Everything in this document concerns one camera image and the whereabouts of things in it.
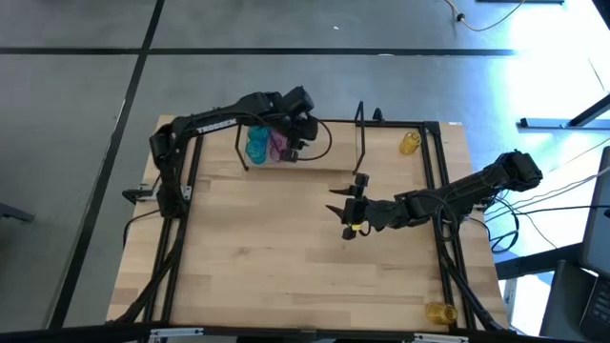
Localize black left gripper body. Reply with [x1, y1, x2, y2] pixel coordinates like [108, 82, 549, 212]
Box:
[279, 113, 319, 163]

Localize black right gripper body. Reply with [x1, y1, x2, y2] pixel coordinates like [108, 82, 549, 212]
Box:
[342, 173, 385, 239]

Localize pink plastic cups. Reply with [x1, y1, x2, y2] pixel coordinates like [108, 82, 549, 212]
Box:
[269, 129, 291, 150]

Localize blue plastic cups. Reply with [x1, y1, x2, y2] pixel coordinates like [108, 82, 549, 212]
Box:
[244, 140, 269, 167]

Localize yellow embossed glass vase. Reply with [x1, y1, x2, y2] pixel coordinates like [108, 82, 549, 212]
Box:
[425, 301, 459, 327]

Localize dark grey desk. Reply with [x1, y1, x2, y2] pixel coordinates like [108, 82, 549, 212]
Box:
[494, 241, 610, 343]

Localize black computer monitor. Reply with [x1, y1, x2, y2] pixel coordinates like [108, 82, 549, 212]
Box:
[579, 146, 610, 280]

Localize black keyboard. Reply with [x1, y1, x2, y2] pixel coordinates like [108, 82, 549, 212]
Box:
[577, 278, 610, 343]

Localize grey stand foot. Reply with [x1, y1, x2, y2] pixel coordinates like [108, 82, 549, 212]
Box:
[0, 202, 36, 224]

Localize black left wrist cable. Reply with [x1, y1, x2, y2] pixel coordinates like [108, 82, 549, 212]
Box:
[295, 118, 334, 162]

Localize wooden shelf with black frame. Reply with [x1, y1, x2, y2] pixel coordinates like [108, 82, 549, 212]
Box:
[234, 96, 367, 176]

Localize black aluminium rig frame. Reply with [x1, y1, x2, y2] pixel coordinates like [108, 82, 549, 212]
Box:
[0, 115, 610, 343]

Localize silver aluminium bracket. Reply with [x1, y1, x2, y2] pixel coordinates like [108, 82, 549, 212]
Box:
[149, 326, 205, 340]
[413, 332, 471, 343]

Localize yellow hanging power cable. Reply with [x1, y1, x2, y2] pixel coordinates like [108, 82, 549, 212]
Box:
[443, 0, 526, 33]

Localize black floor cable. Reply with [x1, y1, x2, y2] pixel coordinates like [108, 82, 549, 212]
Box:
[523, 203, 610, 215]

